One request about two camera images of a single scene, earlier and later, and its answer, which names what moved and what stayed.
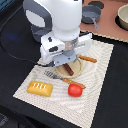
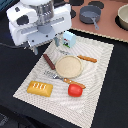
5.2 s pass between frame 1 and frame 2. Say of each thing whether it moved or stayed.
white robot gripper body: moved
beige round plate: stayed
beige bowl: stayed
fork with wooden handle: stayed
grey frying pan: stayed
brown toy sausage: moved
